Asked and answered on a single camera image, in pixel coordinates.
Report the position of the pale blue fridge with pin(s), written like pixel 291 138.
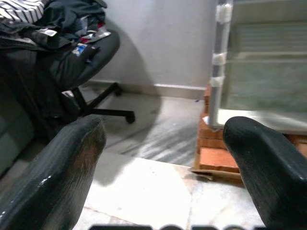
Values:
pixel 220 43

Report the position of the red brick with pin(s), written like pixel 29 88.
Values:
pixel 216 159
pixel 208 137

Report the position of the black office chair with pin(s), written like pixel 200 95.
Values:
pixel 79 64

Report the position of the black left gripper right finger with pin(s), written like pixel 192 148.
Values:
pixel 275 177

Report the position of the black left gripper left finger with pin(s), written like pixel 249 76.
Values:
pixel 48 177

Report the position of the pile of clothes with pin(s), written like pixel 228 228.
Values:
pixel 60 19

